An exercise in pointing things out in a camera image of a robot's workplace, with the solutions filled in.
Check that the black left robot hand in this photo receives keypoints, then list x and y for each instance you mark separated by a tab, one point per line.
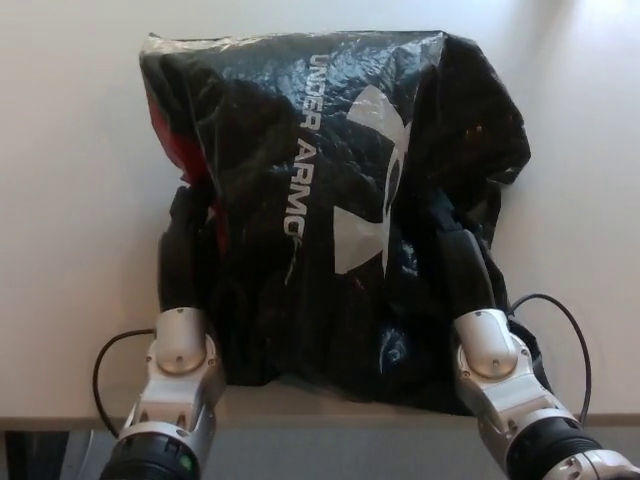
182	260

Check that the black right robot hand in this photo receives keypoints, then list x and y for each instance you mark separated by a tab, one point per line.
462	270

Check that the black Under Armour plastic bag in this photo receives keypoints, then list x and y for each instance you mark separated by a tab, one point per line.
320	200

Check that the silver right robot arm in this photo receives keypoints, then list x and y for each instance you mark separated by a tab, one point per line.
520	400

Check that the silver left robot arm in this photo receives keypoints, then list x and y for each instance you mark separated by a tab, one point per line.
170	395

